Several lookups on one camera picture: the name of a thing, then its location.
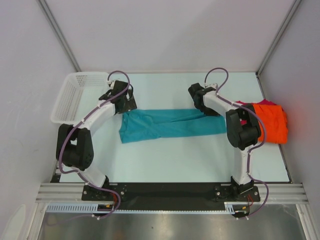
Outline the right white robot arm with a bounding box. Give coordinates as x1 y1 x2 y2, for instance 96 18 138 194
188 83 262 201

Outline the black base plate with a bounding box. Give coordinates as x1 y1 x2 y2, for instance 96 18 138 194
81 182 261 211

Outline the teal t shirt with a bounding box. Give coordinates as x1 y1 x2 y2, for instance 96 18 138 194
119 108 227 144

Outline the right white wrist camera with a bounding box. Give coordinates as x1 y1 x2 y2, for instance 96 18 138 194
204 83 219 90

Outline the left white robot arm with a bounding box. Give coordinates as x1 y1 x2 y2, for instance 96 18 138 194
56 79 137 200

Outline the aluminium frame rail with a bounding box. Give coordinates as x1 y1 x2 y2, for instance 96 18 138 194
35 182 309 204

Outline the orange folded t shirt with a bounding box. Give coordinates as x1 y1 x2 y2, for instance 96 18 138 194
253 103 288 144

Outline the white slotted cable duct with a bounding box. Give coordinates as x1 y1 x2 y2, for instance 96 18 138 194
46 203 245 215

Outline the magenta folded t shirt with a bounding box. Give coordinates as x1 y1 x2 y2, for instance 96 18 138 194
236 99 276 123

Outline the white plastic basket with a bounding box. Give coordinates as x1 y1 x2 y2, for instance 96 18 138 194
50 71 109 125

